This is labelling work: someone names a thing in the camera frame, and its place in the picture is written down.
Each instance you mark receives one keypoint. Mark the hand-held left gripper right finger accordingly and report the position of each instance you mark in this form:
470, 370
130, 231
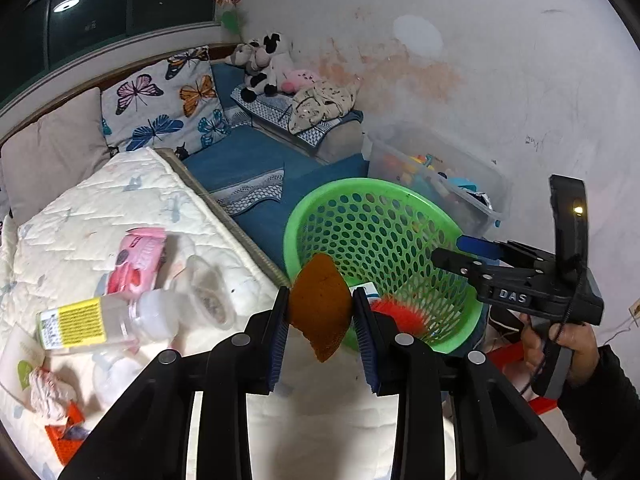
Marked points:
363, 342

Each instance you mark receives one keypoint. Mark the person's right forearm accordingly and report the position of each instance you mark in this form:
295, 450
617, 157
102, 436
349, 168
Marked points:
610, 410

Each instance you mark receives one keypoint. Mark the blue sofa cover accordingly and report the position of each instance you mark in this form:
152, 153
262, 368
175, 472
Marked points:
250, 160

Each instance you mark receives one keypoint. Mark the small white box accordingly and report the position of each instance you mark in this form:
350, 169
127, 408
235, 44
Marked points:
367, 292

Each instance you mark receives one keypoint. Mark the pile of colourful toys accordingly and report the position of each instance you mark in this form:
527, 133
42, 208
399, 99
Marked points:
425, 170

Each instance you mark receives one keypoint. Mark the red stool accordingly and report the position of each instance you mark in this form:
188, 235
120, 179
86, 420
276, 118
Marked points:
510, 365

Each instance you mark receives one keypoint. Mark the orange snack wrapper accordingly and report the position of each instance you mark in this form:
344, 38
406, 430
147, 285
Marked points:
62, 440

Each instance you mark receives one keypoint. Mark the large butterfly print pillow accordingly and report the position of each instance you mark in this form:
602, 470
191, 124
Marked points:
165, 105

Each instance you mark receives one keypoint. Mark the grey plush toy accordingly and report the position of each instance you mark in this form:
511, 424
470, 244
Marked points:
240, 55

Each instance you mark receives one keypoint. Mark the yellow label plastic bottle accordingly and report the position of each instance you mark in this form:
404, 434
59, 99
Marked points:
80, 320

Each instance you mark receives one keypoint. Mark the green plastic basket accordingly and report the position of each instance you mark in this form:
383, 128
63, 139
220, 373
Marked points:
375, 187

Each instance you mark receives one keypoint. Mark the pink white tissue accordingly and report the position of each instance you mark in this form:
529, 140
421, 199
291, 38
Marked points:
50, 390

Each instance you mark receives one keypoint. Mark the clear plastic storage bin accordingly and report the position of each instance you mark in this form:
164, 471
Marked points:
450, 155

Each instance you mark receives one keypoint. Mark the spotted beige cloth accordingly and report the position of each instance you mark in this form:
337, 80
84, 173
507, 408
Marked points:
320, 102

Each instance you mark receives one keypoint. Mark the black white cow plush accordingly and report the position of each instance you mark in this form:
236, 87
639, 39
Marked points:
270, 67

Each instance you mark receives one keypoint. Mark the clear plastic cup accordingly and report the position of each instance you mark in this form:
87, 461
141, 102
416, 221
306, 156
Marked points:
207, 292

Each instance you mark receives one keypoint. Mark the blue patterned towel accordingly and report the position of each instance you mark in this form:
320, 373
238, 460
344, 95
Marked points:
270, 110

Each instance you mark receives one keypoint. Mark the white quilted mattress pad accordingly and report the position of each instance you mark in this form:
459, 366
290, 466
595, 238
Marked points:
90, 210

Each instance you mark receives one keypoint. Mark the dark window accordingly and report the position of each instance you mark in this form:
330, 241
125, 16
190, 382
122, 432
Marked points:
100, 0

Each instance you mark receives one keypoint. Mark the red brush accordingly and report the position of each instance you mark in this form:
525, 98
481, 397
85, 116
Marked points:
405, 315

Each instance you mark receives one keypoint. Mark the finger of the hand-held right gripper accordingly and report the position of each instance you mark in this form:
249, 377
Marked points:
475, 244
450, 259

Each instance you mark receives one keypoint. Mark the person's right hand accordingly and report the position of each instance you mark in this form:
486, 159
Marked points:
580, 355

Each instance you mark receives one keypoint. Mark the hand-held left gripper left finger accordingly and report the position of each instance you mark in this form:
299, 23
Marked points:
277, 342

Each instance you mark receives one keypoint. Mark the small white plastic bottle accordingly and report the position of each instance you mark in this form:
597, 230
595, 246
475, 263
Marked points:
117, 375

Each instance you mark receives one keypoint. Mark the pink plush toy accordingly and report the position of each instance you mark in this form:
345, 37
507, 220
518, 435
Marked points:
300, 80

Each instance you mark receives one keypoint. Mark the grey pillow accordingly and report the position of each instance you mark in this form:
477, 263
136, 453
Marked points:
55, 155

